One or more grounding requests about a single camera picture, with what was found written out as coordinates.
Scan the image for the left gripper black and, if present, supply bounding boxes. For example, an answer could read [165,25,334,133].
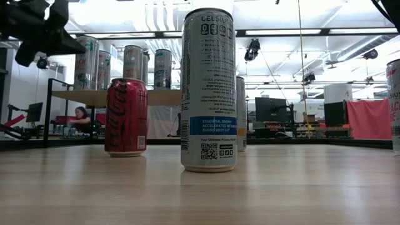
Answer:
[0,0,87,56]

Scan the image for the tall white Celsius can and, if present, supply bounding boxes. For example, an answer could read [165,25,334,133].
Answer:
[74,35,100,91]
[236,76,248,153]

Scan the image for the Celsius Peach Vibe can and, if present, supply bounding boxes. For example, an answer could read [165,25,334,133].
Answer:
[97,49,112,91]
[386,58,400,156]

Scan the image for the Celsius can pineapple print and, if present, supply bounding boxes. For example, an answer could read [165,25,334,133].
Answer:
[122,44,144,81]

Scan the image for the red Coca-Cola can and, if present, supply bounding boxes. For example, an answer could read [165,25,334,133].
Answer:
[104,77,148,158]

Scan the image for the Celsius Arctic Vibe can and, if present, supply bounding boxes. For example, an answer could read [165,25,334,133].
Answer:
[154,49,173,91]

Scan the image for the Celsius can blue text band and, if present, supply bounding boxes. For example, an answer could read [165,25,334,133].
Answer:
[180,7,238,173]

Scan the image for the black computer monitor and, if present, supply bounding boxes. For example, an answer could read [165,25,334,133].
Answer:
[254,96,295,138]
[26,102,44,123]

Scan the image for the person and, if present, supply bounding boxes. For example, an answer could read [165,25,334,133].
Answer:
[67,106,93,135]

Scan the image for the red angled bar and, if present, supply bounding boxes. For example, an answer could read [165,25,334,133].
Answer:
[4,113,28,128]

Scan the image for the white cloth sheet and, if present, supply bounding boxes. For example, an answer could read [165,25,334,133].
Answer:
[146,105,183,140]

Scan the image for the black ceiling-hung device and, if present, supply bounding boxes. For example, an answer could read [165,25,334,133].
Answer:
[243,37,262,63]

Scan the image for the long ceiling light bar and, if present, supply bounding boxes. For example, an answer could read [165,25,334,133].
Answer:
[0,27,400,41]

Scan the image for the white cylindrical tank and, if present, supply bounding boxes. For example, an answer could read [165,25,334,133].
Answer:
[323,83,354,104]

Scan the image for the wooden top cart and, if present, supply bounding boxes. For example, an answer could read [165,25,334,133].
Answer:
[295,124,353,139]

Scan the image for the black upright panel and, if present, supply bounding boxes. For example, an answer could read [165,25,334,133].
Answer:
[324,100,348,128]

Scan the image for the red hanging cloth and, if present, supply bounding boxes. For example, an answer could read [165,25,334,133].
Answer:
[346,99,393,140]

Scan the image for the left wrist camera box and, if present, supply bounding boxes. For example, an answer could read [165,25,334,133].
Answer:
[14,42,41,68]

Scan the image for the wooden shelf black frame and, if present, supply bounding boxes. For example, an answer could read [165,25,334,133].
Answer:
[43,77,183,149]

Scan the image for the black aluminium rail frame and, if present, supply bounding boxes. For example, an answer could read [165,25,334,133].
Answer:
[0,137,107,153]
[246,137,393,150]

